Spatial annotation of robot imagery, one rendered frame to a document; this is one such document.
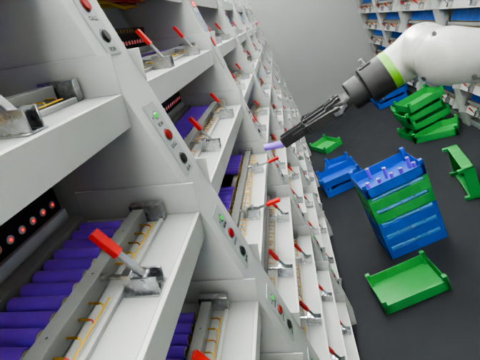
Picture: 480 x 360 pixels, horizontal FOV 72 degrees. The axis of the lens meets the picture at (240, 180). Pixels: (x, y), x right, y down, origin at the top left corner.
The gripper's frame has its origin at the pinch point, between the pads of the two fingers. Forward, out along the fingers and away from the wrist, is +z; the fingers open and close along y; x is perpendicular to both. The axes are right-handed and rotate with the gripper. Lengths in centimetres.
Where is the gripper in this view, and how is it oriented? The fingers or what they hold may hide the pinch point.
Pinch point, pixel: (293, 134)
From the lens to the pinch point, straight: 89.6
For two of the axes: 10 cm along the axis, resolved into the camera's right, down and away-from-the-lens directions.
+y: -1.4, 4.5, -8.8
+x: 6.2, 7.3, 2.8
